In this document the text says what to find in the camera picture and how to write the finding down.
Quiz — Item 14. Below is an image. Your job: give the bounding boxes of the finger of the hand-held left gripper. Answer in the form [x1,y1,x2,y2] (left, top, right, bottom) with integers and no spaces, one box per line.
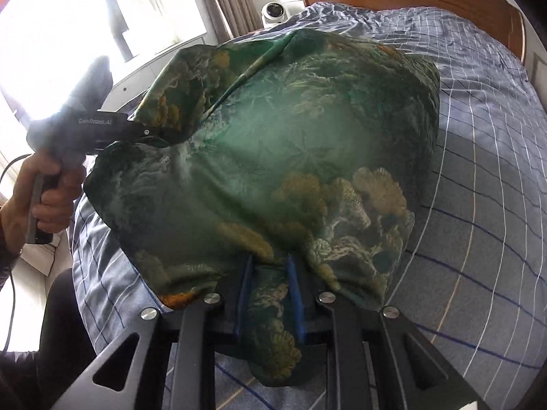
[124,120,172,147]

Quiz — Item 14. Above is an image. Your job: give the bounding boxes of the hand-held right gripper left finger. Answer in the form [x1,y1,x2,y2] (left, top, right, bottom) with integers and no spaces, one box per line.
[51,256,254,410]

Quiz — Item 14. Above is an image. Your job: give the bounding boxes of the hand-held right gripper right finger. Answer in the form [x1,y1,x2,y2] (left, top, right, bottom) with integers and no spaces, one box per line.
[286,256,489,410]

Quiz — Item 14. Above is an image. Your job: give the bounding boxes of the green printed satin jacket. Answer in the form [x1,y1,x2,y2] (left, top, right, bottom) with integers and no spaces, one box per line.
[83,30,442,390]

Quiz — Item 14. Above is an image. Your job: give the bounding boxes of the person's left forearm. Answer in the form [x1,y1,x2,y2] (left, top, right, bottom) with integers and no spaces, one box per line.
[0,205,23,295]

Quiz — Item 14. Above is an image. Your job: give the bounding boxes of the person's left hand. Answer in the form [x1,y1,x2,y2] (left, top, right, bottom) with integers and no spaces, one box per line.
[5,149,87,245]

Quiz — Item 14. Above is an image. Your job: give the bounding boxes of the white low cabinet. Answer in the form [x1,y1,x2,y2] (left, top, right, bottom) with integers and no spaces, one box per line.
[100,45,203,114]

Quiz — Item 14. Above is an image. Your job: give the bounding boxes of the bright window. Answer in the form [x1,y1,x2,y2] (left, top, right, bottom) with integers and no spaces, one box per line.
[0,0,208,120]

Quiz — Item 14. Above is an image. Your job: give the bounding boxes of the beige curtain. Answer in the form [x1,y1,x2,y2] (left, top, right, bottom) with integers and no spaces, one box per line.
[191,0,264,40]

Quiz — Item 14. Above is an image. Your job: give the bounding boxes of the white round desk fan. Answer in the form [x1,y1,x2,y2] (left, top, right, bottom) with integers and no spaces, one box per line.
[260,2,295,27]

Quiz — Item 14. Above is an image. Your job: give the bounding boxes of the person's legs in dark pants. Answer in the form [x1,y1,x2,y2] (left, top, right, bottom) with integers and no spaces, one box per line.
[0,267,100,410]

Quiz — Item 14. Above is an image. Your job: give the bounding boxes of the blue plaid bed quilt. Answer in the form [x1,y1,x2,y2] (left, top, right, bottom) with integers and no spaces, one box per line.
[70,2,547,410]

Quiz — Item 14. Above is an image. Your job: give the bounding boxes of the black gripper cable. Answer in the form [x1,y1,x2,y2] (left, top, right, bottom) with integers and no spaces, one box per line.
[0,153,28,353]

